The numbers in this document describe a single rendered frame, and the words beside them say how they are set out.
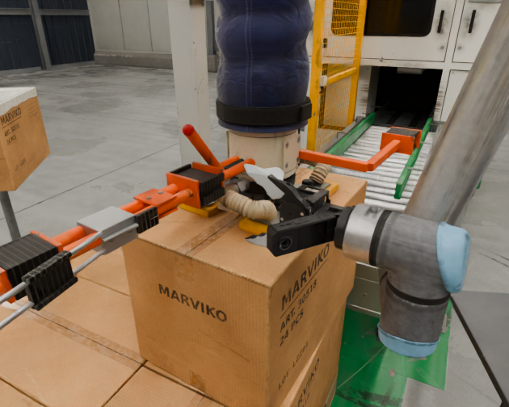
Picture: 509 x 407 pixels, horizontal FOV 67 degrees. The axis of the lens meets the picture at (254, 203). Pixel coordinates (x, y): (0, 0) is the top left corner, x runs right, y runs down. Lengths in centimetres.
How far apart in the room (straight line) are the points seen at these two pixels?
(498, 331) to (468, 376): 98
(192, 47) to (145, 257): 160
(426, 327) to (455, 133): 29
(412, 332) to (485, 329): 43
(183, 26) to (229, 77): 149
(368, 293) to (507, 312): 51
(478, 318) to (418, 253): 52
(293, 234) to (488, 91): 34
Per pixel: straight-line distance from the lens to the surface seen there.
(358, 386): 183
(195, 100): 236
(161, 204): 71
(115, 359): 120
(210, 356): 96
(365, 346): 200
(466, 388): 198
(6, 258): 61
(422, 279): 59
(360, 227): 59
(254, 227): 86
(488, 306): 113
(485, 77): 66
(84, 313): 137
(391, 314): 64
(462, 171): 68
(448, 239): 58
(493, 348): 101
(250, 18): 85
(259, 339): 82
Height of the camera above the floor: 138
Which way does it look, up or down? 26 degrees down
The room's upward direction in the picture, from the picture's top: straight up
